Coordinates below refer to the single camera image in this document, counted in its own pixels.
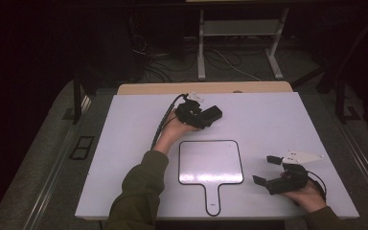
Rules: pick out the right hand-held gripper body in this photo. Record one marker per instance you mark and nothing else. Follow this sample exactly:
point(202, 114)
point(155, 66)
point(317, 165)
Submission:
point(292, 180)

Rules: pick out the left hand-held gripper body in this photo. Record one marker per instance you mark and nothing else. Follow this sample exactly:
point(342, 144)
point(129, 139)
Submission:
point(188, 113)

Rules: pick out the black whiteboard eraser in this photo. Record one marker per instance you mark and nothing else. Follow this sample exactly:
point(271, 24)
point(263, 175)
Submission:
point(213, 112)

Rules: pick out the white paddle whiteboard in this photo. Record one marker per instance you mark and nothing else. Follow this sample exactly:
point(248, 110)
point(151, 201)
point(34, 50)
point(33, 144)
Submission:
point(211, 159)

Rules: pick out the person's left hand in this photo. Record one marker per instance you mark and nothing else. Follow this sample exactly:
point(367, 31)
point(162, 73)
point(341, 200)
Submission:
point(175, 129)

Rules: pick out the person's right hand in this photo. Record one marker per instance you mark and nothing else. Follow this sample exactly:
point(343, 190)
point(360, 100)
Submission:
point(310, 198)

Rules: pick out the wooden table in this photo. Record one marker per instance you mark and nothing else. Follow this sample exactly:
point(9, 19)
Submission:
point(204, 87)

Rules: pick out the dark metal stand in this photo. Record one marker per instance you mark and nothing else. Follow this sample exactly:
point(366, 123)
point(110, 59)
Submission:
point(341, 102)

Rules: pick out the white metal stand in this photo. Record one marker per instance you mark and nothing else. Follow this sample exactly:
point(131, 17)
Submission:
point(241, 27)

